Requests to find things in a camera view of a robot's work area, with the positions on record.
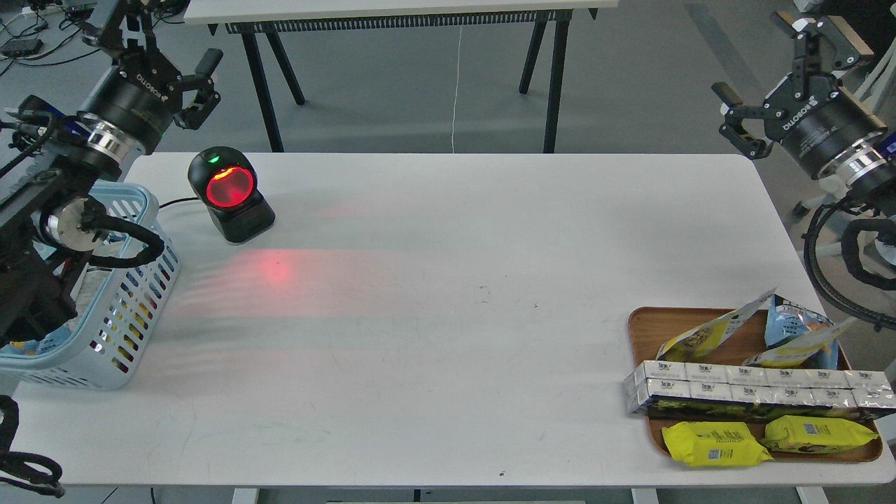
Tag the white snack packet in basket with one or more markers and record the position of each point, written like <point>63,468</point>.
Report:
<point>90,284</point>

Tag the blue snack bag in basket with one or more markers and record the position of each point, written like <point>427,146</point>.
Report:
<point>33,348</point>

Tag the yellow wipes pack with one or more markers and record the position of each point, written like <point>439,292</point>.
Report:
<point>714,444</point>
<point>815,435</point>

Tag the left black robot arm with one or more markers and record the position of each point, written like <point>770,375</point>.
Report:
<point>52,227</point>

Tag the background table black legs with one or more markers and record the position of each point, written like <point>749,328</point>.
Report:
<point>409,76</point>

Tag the black barcode scanner red window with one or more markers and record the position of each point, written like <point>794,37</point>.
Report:
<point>226,182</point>

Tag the brown wooden tray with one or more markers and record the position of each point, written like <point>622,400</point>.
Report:
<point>650,327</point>

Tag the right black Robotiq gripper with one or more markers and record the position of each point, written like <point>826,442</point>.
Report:
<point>820,122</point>

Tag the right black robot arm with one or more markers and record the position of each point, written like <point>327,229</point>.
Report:
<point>868,170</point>

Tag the yellow wipes pack left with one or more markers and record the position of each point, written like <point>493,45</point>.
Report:
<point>714,444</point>

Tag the silver snack multipack box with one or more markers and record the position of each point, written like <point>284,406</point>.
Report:
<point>692,391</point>

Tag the yellow wipes pack right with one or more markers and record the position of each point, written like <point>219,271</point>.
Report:
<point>815,435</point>

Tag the light blue plastic basket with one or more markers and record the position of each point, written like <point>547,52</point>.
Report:
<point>111,340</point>

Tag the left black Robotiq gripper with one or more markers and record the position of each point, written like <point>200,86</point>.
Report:
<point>143,93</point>

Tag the yellow white snack pouch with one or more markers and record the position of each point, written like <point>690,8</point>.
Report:
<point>814,346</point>

